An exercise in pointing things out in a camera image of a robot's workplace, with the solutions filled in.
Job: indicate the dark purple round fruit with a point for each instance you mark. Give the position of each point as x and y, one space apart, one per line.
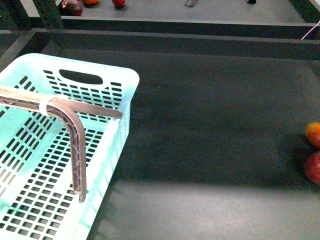
72 8

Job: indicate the light teal plastic basket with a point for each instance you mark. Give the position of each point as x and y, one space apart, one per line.
37 201

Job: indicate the black stand foot right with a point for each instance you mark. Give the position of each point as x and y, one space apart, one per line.
252 2

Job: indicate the orange fruit at back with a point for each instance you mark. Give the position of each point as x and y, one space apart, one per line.
90 2

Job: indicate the red yellow apple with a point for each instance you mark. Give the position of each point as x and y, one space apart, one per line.
312 168

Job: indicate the red tomato at back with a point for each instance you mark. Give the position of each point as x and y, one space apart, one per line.
119 3

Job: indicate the orange red mango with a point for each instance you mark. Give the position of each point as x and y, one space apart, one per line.
312 132

